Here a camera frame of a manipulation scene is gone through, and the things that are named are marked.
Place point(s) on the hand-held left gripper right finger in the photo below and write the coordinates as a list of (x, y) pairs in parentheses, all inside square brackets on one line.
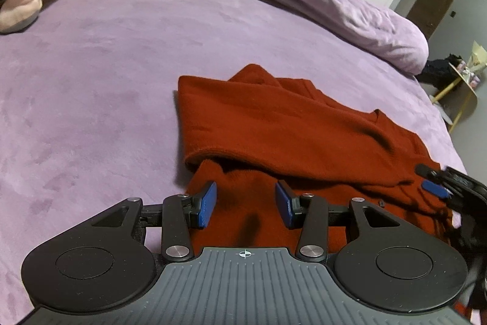
[(284, 205)]

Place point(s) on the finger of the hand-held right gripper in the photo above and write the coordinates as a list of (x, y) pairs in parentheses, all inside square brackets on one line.
[(425, 169), (433, 187)]

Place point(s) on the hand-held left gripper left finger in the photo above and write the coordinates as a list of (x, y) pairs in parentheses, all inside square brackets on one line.
[(207, 205)]

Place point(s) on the red knit sweater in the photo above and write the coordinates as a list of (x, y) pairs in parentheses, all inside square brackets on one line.
[(285, 119)]

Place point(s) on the side table with yellow legs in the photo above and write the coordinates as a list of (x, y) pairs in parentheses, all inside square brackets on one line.
[(471, 92)]

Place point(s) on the dark bag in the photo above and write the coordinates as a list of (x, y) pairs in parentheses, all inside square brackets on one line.
[(437, 70)]

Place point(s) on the beige paper bag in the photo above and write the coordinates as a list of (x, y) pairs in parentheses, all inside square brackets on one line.
[(478, 52)]

